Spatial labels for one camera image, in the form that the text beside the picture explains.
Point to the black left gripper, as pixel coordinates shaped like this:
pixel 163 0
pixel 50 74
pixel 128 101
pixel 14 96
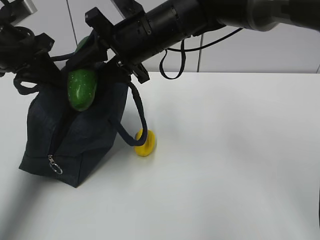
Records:
pixel 33 55

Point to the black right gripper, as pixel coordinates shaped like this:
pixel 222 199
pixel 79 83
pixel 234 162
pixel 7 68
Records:
pixel 138 37

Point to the green cucumber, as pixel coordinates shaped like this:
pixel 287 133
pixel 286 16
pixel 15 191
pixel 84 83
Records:
pixel 82 82

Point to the dark navy fabric lunch bag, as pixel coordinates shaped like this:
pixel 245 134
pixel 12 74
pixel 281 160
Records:
pixel 67 145

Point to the yellow lemon-shaped toy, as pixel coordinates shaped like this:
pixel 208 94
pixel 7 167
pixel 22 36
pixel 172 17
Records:
pixel 148 147

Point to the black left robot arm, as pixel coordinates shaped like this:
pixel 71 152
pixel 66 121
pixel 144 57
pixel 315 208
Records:
pixel 11 35

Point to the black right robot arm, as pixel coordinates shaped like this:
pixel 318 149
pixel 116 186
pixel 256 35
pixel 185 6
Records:
pixel 195 17

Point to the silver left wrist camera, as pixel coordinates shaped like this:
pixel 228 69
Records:
pixel 21 10

